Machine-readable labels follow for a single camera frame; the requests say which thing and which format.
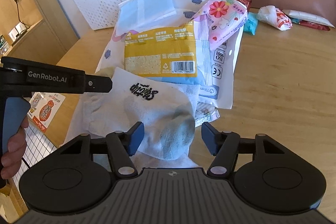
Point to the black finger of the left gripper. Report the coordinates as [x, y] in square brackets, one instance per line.
[97, 84]

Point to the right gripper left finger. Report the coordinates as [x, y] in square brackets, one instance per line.
[121, 147]

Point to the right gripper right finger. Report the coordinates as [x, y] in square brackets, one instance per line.
[224, 147]

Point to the white sock with black print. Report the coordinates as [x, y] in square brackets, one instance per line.
[166, 111]

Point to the yellow wipes pack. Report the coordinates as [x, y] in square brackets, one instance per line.
[162, 52]

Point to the person's left hand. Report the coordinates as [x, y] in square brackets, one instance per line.
[16, 146]

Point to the orange printed leaflet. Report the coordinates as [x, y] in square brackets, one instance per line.
[43, 108]

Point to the white charger box on shelf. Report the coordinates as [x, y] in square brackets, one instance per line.
[17, 31]

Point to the white mask package with CE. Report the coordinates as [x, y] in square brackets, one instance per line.
[223, 63]

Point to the blue face mask in wrapper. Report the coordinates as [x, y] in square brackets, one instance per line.
[137, 13]

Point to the teal small packet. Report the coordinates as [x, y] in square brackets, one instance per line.
[251, 24]

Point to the pink floral tissue pack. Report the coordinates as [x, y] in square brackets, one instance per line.
[223, 18]

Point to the crumpled white red plastic bag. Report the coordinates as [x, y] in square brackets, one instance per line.
[275, 17]

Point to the white flat wipes packet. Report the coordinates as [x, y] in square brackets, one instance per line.
[308, 17]

